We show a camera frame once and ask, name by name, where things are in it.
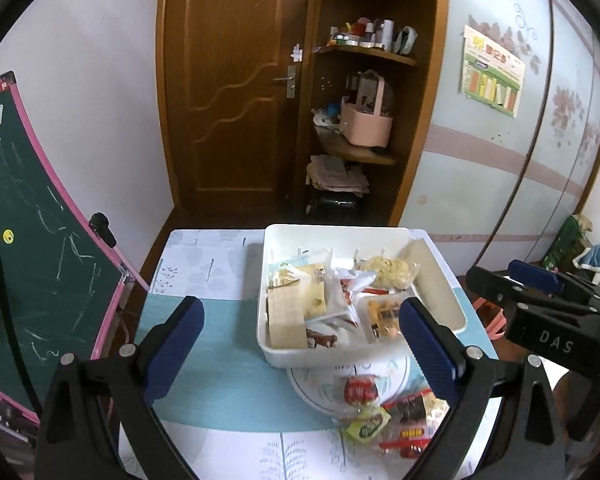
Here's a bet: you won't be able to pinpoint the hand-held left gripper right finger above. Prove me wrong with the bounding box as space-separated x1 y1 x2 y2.
398 296 569 480

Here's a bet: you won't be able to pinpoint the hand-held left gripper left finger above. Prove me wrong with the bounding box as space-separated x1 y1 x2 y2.
34 295 205 480

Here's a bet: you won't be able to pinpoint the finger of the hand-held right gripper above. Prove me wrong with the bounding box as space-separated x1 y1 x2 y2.
508 258 600 309
466 265 597 319

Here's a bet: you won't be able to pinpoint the clear packet of round pastries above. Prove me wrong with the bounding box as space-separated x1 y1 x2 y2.
357 293 407 345

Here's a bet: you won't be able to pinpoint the white plastic storage bin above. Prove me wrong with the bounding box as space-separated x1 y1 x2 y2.
256 223 469 369

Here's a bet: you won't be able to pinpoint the clear bag of yellow chips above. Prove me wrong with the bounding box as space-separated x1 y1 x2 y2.
271 265 329 319
359 254 422 292

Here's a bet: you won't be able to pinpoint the large white snack bag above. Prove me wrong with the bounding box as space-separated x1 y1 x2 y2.
324 260 365 332

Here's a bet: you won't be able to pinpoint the small white snack packet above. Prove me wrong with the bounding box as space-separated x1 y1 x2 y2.
337 267 379 294

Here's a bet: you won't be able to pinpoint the brown chocolate snack packet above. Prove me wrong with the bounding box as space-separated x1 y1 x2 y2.
306 326 340 350

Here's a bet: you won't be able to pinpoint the blue and white snack packet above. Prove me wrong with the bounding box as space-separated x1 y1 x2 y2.
279 252 322 272

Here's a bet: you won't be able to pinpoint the pink plastic stool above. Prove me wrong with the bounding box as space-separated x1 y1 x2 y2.
472 294 509 342

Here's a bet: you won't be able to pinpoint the green cardboard box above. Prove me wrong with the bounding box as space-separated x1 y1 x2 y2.
541 214 594 272

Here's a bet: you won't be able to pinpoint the teal woven table mat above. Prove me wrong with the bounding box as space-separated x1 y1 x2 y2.
134 294 481 432

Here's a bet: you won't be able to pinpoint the dark red snack packet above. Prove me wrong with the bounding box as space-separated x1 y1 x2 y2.
394 390 452 437

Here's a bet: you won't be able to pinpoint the blue and white cloth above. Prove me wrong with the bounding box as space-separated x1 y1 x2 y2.
572 241 600 292

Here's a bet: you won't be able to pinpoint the small red snack packet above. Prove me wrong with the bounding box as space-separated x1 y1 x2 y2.
343 374 382 407

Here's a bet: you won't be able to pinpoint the red sausage packet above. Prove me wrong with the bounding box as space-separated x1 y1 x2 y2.
376 426 435 462

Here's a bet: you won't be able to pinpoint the green snack packet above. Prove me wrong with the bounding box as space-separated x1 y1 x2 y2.
340 404 392 445

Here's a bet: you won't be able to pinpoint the floral wardrobe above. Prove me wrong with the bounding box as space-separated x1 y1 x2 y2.
397 0 600 262

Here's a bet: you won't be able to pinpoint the black chalkboard knob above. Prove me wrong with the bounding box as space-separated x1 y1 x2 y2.
89 212 118 249

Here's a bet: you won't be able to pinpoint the black bag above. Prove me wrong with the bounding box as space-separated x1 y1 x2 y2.
307 192 362 217

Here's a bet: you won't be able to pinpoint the wooden corner shelf unit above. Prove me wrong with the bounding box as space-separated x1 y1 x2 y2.
290 0 452 227

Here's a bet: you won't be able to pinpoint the stack of folded cloths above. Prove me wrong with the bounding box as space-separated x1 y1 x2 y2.
305 154 372 197

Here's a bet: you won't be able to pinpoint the pink storage basket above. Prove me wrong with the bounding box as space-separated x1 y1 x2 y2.
339 69 394 149

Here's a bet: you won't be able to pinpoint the small toys on shelf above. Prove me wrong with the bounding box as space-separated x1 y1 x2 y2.
312 104 344 132

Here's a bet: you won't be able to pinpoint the brown wooden door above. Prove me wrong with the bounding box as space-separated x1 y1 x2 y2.
155 0 312 212

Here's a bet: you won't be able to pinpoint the row of small bottles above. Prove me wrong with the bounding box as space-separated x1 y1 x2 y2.
325 16 422 56

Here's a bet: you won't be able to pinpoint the green chalkboard with pink frame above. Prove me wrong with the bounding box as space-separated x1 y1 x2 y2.
0 71 152 427

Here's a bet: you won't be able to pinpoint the colourful wall poster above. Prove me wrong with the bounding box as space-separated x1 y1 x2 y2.
460 24 526 119

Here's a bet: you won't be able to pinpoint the metal door handle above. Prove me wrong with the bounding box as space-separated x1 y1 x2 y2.
272 65 299 99

